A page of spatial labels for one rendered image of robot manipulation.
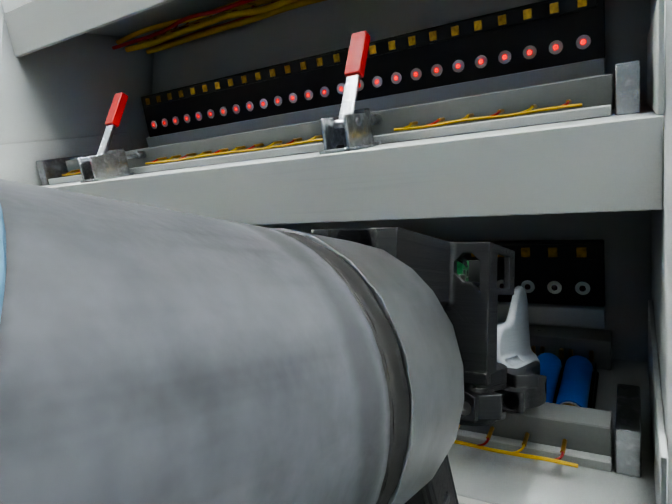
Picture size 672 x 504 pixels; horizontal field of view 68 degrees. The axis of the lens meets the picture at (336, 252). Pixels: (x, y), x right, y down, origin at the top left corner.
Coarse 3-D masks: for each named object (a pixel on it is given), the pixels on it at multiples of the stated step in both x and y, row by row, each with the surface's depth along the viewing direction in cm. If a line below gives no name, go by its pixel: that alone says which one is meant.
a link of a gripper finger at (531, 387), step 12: (516, 372) 25; (528, 372) 26; (516, 384) 24; (528, 384) 24; (540, 384) 25; (504, 396) 24; (516, 396) 23; (528, 396) 24; (540, 396) 25; (504, 408) 23; (516, 408) 23; (528, 408) 24
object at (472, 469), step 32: (544, 320) 41; (576, 320) 40; (608, 384) 36; (640, 384) 35; (640, 416) 28; (640, 448) 26; (480, 480) 28; (512, 480) 28; (544, 480) 28; (576, 480) 27; (608, 480) 27; (640, 480) 27
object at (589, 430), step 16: (512, 416) 30; (528, 416) 30; (544, 416) 29; (560, 416) 29; (576, 416) 29; (592, 416) 29; (608, 416) 29; (480, 432) 32; (496, 432) 31; (512, 432) 30; (528, 432) 30; (544, 432) 30; (560, 432) 29; (576, 432) 29; (592, 432) 28; (608, 432) 28; (480, 448) 30; (576, 448) 29; (592, 448) 28; (608, 448) 28; (576, 464) 27
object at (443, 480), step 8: (448, 464) 22; (440, 472) 21; (448, 472) 22; (432, 480) 20; (440, 480) 21; (448, 480) 22; (424, 488) 20; (432, 488) 20; (440, 488) 21; (448, 488) 22; (416, 496) 21; (424, 496) 20; (432, 496) 20; (440, 496) 21; (448, 496) 22; (456, 496) 23
